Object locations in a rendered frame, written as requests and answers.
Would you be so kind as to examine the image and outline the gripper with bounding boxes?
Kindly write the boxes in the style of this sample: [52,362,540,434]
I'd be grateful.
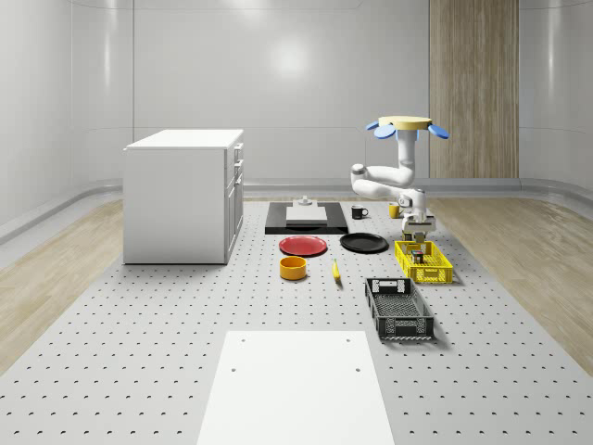
[400,213,437,245]

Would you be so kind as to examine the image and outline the drone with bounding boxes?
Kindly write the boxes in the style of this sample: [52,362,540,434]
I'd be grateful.
[365,113,451,141]

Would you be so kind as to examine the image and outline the red plate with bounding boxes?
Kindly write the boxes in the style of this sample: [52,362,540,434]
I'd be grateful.
[278,234,330,258]

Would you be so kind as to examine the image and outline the dark grey basket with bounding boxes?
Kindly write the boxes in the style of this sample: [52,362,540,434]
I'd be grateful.
[363,276,437,343]

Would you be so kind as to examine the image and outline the white board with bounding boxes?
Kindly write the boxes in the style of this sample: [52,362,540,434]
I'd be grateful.
[196,329,397,445]

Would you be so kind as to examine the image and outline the black plate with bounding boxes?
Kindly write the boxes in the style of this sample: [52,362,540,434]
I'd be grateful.
[338,232,391,255]

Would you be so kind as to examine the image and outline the yellow basket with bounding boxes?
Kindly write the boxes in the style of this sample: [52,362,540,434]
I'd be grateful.
[393,239,455,286]

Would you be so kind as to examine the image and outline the white cabinet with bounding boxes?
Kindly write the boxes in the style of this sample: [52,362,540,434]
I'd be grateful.
[121,128,246,266]

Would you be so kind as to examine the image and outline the yellow bowl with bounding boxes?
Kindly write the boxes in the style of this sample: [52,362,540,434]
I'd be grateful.
[278,255,309,282]

